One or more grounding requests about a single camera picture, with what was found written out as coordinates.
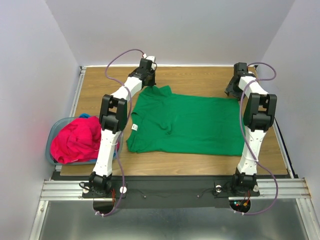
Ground green t shirt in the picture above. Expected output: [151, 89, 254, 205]
[127, 85, 244, 156]

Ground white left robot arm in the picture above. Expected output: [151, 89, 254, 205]
[88, 54, 157, 197]

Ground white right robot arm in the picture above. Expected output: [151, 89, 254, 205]
[225, 62, 278, 195]

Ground blue t shirt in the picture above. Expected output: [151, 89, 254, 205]
[78, 113, 97, 163]

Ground pink t shirt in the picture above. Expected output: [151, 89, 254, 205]
[50, 116, 123, 176]

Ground grey plastic bin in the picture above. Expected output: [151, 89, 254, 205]
[45, 116, 125, 166]

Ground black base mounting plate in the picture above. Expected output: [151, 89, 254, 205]
[49, 169, 263, 210]

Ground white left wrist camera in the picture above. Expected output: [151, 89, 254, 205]
[142, 53, 156, 63]

